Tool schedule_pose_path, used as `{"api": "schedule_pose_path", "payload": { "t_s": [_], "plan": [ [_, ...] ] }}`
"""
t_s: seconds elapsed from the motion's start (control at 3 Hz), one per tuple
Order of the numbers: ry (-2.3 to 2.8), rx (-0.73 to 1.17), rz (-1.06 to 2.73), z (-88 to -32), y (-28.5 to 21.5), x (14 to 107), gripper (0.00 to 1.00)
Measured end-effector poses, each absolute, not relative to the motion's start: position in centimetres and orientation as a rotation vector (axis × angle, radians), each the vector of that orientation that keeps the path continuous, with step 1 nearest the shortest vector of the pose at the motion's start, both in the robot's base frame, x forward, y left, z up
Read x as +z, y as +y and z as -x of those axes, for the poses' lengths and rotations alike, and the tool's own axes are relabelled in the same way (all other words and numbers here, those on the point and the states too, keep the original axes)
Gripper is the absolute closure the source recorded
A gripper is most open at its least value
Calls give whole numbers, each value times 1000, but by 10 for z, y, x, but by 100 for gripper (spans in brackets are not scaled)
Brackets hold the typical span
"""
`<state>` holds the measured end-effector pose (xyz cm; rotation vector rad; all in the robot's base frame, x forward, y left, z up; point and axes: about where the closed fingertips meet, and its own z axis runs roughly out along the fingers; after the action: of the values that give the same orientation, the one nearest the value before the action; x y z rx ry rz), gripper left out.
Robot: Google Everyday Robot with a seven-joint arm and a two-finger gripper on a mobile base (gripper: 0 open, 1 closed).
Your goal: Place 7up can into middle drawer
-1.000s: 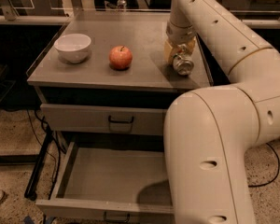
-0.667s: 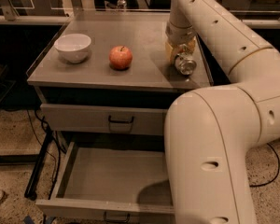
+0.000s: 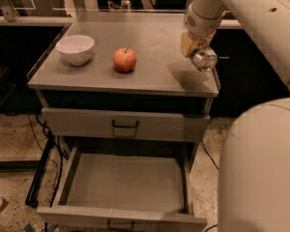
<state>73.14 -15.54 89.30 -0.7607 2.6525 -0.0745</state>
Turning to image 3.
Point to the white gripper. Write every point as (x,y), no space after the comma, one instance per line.
(198,23)

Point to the silver 7up can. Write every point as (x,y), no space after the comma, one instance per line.
(204,58)

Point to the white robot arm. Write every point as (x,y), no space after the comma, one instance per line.
(253,193)

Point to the grey drawer cabinet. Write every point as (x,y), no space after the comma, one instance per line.
(163,80)

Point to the closed top drawer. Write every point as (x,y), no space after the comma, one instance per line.
(126,124)

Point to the open middle drawer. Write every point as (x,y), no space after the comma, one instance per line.
(144,190)

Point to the red apple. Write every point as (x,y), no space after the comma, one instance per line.
(124,60)

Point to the clear water bottle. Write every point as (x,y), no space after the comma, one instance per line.
(125,5)

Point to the white ceramic bowl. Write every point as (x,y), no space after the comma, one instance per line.
(76,50)

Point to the black table leg frame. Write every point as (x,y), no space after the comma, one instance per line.
(32,195)

